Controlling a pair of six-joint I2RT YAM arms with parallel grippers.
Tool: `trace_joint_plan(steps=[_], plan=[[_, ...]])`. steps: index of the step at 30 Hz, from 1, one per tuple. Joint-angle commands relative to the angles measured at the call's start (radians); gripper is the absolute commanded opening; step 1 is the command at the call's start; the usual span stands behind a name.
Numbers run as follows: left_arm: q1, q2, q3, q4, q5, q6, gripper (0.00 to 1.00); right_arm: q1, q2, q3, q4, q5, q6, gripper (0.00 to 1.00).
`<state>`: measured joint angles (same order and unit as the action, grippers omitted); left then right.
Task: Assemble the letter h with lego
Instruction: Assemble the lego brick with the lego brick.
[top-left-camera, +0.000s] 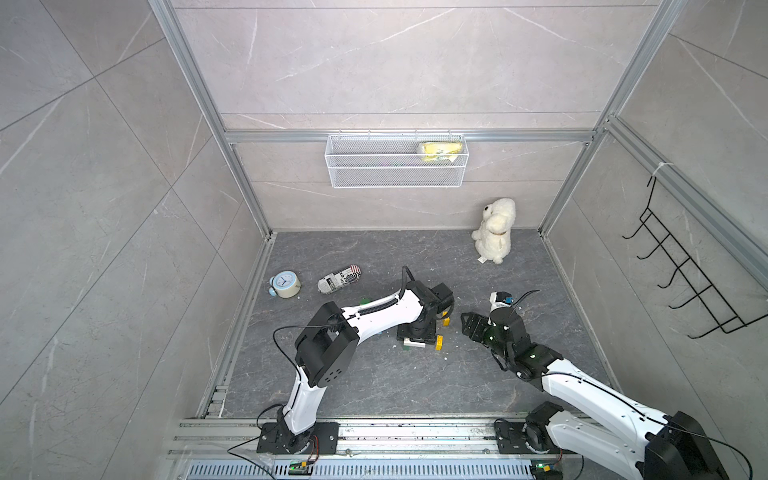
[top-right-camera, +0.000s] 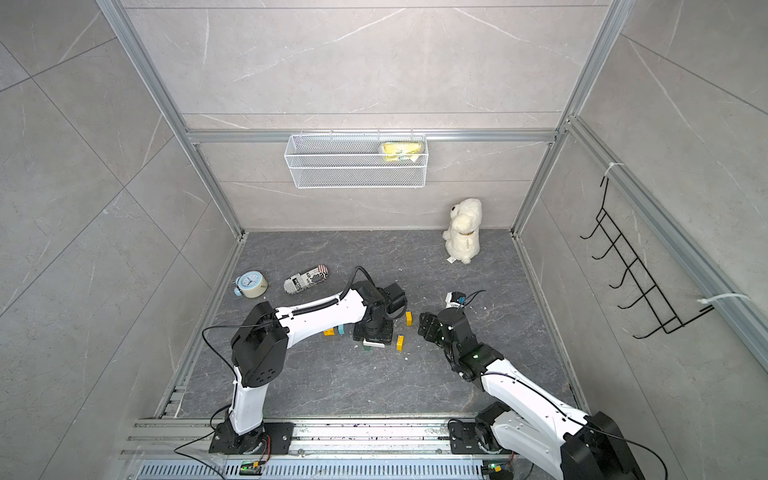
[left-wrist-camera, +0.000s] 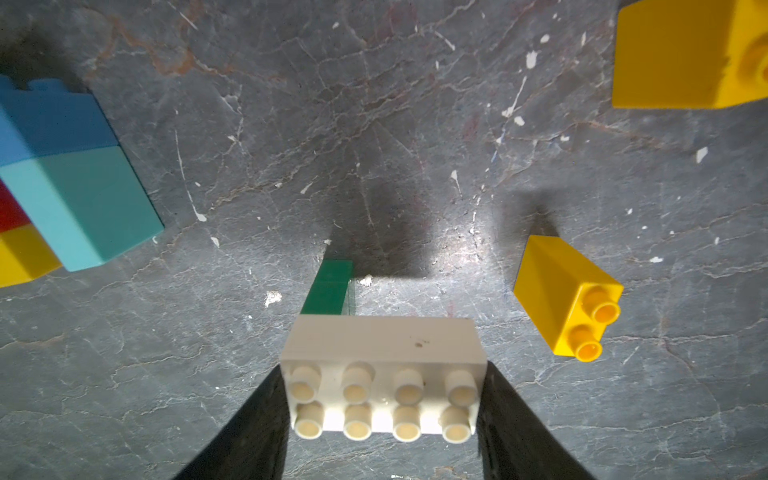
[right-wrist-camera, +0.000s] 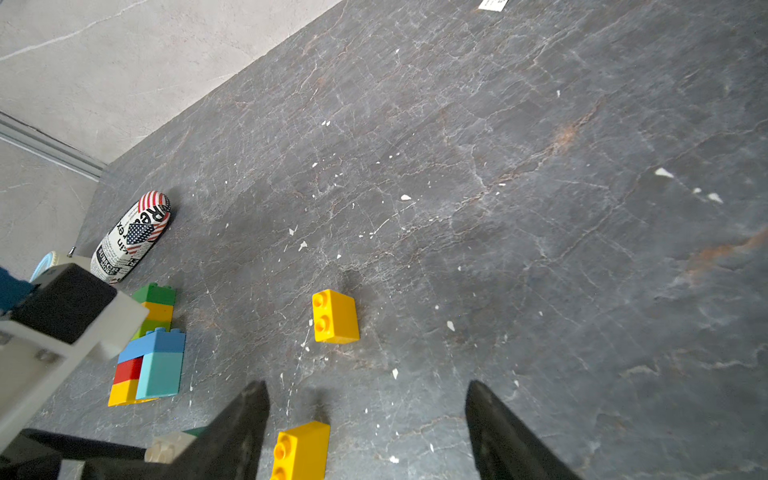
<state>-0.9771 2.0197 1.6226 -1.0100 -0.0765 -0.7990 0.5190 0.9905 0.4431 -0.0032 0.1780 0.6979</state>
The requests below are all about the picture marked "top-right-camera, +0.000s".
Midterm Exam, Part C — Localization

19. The tape roll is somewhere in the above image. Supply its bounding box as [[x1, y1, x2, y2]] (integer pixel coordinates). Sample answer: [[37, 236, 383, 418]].
[[234, 270, 268, 299]]

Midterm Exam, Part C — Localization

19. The white plush toy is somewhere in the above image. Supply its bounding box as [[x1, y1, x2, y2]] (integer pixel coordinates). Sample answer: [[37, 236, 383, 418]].
[[442, 198, 482, 265]]

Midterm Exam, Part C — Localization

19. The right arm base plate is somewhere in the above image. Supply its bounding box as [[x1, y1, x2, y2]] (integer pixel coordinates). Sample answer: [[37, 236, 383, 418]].
[[447, 418, 508, 455]]

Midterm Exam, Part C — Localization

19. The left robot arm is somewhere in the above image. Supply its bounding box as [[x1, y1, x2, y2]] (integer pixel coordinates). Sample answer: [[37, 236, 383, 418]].
[[207, 266, 407, 456]]

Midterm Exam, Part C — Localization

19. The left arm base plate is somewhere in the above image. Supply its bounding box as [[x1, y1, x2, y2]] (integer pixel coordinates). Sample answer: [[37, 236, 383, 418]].
[[208, 420, 295, 455]]

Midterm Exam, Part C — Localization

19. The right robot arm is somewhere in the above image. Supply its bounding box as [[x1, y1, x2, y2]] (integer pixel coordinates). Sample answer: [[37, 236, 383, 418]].
[[418, 292, 644, 479]]

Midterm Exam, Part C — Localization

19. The small toy car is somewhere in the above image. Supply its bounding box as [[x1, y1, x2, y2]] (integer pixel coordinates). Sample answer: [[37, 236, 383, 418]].
[[283, 264, 329, 295]]

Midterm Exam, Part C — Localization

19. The black wire hook rack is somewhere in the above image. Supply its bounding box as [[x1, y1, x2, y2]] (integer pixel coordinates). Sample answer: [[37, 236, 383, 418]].
[[579, 177, 714, 340]]

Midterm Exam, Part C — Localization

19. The yellow sponge in basket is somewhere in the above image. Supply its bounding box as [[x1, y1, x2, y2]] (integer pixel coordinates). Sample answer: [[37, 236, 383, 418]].
[[378, 141, 424, 163]]

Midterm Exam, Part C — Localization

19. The white wire mesh basket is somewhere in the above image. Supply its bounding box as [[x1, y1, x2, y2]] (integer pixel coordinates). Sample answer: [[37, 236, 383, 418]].
[[284, 133, 429, 189]]

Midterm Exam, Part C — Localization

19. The white long lego brick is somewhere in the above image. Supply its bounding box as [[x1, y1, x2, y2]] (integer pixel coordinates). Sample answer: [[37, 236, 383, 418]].
[[362, 340, 386, 348]]

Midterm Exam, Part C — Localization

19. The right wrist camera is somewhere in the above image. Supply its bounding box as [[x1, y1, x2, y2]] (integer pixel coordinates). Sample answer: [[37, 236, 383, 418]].
[[446, 292, 467, 308]]

